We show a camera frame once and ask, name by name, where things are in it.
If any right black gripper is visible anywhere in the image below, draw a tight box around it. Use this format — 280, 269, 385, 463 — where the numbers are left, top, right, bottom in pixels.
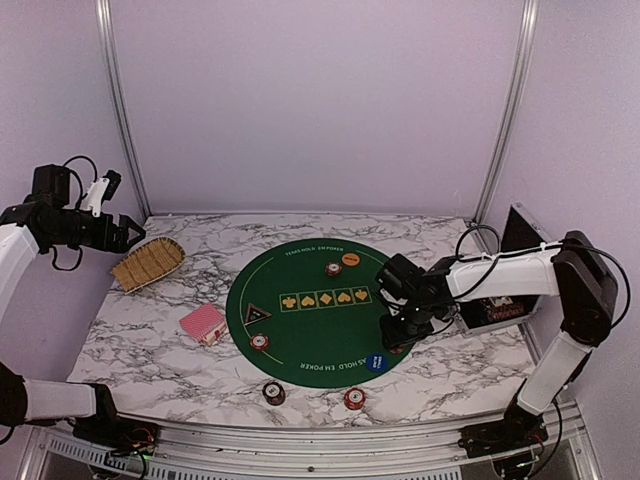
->
379, 299, 439, 350

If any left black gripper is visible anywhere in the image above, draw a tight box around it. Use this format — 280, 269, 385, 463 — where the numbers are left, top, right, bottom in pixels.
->
45, 211, 144, 253

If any orange big blind button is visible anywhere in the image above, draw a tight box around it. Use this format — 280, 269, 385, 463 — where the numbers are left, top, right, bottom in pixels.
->
341, 253, 361, 267

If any blue small blind button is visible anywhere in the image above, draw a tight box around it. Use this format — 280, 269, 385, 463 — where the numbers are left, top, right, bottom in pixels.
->
365, 353, 389, 374

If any red poker chip stack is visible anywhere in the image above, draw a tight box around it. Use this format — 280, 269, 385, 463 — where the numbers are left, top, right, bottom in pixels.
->
344, 387, 366, 410

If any triangular all-in dealer button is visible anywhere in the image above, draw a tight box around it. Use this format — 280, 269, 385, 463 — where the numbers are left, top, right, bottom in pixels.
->
244, 303, 272, 326

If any black poker chip stack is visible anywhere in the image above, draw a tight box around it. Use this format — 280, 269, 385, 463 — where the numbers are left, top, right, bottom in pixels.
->
262, 381, 286, 406

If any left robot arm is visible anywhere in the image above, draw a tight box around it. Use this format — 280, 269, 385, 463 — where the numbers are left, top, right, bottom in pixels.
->
1, 163, 145, 447

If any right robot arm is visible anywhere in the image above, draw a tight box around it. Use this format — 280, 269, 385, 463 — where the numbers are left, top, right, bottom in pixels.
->
376, 231, 618, 448

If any woven bamboo tray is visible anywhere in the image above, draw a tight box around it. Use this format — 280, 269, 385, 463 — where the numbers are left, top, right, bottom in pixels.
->
111, 237, 186, 293

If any aluminium poker chip case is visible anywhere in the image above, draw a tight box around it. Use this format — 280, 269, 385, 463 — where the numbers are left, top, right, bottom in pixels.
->
456, 202, 554, 337

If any round green poker mat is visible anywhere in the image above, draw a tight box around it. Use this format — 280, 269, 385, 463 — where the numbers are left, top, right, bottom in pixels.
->
225, 238, 411, 389

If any red playing card deck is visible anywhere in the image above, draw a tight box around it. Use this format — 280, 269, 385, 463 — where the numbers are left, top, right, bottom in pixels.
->
180, 303, 227, 346

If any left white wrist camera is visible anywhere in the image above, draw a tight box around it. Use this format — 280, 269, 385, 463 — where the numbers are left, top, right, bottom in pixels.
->
79, 170, 122, 218

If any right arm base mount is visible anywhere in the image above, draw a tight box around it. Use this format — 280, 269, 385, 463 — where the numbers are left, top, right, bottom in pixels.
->
458, 420, 549, 458

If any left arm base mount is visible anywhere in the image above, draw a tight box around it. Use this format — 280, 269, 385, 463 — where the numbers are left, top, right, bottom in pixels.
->
72, 417, 159, 456

